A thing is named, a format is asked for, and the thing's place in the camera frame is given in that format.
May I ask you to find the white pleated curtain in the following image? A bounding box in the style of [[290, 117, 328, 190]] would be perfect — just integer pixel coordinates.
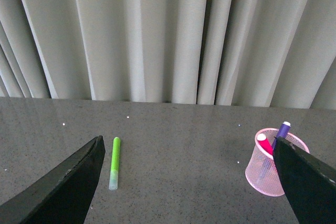
[[1, 0, 335, 109]]

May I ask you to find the pink mesh pen cup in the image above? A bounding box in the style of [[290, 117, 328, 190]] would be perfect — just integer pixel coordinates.
[[245, 121, 309, 197]]

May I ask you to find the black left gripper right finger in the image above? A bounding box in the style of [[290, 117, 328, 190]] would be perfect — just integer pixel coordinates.
[[273, 137, 335, 223]]

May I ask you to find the green highlighter pen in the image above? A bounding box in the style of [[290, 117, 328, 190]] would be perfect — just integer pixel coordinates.
[[109, 137, 121, 190]]

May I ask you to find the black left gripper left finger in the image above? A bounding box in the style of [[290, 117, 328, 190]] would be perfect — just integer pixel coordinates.
[[1, 136, 106, 223]]

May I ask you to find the pink highlighter pen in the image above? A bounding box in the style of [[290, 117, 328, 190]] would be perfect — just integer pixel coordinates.
[[257, 133, 273, 155]]

